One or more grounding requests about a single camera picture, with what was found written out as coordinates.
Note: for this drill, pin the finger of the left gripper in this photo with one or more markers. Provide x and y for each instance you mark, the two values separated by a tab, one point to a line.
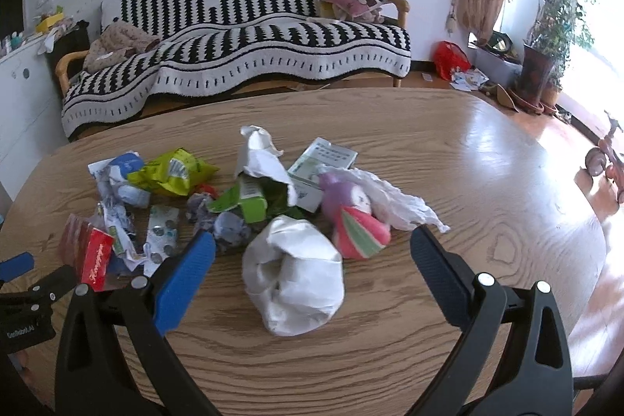
12	268
47	290

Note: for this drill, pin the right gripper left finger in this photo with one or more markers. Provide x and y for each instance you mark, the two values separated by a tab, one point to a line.
92	375

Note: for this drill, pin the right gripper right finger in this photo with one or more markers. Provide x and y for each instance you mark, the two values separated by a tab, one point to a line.
533	375

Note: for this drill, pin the long white printed wrapper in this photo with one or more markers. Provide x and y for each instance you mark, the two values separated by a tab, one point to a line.
119	225

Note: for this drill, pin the grey blue paper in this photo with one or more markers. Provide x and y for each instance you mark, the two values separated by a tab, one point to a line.
227	228

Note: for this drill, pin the red cigarette pack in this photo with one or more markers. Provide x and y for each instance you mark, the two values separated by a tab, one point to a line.
86	245

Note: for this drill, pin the blue white crumpled wrapper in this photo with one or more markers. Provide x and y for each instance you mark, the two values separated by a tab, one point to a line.
111	177

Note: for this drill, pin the white cabinet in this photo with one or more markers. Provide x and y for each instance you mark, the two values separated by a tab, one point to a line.
30	114

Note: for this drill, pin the silver pill blister pack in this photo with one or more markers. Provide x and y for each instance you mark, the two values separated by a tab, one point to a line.
161	237

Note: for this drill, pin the yellow green snack bag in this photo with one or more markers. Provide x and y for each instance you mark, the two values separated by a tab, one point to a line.
175	173

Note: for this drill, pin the white crumpled tissue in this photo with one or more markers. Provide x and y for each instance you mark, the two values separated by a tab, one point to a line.
390	204

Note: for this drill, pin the red small wrapper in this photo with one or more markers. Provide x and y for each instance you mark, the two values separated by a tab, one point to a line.
207	189

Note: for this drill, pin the pink purple plush toy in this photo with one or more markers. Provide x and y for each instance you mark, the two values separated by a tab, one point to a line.
357	233

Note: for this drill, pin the child tricycle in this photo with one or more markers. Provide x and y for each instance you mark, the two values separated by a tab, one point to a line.
604	159

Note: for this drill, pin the white crumpled paper bag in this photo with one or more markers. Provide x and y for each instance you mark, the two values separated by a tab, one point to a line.
294	276

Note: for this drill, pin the torn green white carton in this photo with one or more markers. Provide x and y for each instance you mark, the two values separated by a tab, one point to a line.
262	189

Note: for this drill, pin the beige plush blanket bundle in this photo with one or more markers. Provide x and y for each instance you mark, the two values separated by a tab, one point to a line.
118	42

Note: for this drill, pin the white green medicine box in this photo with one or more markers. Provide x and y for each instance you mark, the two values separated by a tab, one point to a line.
318	157

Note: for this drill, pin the red plastic bag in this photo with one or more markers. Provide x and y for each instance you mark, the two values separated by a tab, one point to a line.
449	59

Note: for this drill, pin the potted green plant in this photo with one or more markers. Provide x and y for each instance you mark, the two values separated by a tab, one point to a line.
559	26

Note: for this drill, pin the pink cartoon cushion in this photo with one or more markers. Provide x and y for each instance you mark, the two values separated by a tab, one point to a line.
369	11

